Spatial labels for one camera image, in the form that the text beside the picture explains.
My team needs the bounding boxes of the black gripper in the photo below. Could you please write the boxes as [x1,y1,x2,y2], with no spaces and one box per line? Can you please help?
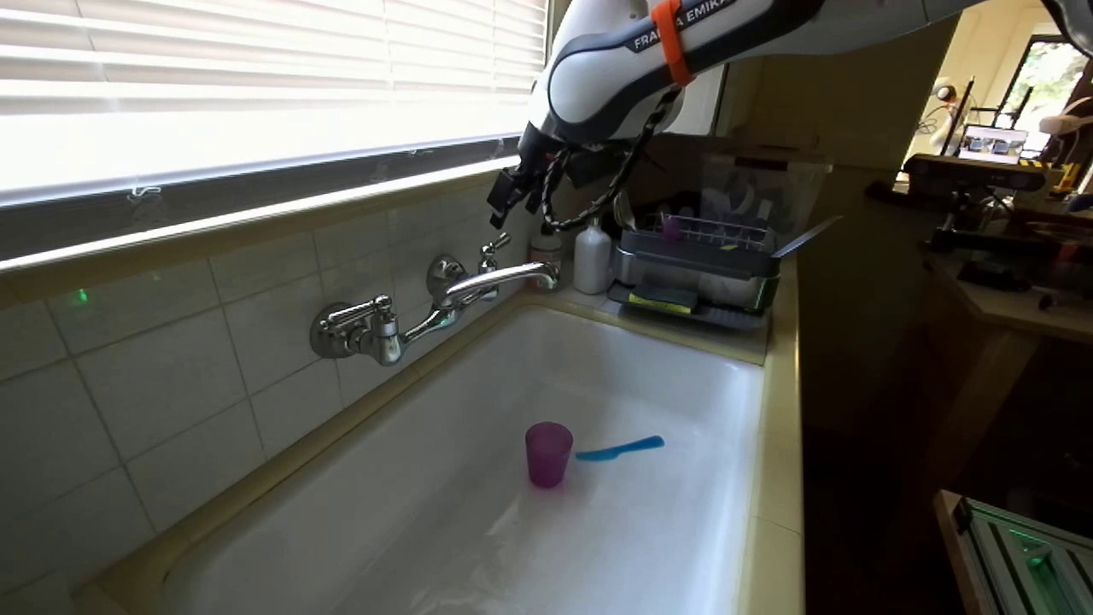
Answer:
[490,128,561,229]

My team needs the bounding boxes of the chrome wall-mounted tap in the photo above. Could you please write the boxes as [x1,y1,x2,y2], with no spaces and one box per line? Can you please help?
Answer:
[307,229,564,368]

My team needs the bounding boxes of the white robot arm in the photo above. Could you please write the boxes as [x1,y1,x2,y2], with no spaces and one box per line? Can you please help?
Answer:
[490,0,984,229]

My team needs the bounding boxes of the white soap bottle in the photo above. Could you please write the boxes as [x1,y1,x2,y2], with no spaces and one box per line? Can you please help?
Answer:
[573,222,613,293]

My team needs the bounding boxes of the purple plastic cup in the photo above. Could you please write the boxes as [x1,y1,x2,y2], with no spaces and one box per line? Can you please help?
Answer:
[525,425,573,490]

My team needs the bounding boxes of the blue plastic spoon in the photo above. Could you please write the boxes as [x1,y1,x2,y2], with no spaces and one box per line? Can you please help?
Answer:
[573,434,668,460]

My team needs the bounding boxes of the white ceramic sink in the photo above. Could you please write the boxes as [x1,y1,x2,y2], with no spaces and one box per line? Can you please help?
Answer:
[166,306,764,615]

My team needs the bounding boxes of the white window blinds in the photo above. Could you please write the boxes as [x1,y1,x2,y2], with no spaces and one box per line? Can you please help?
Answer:
[0,0,549,206]

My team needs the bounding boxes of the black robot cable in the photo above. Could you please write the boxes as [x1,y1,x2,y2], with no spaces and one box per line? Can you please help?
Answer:
[537,90,688,239]

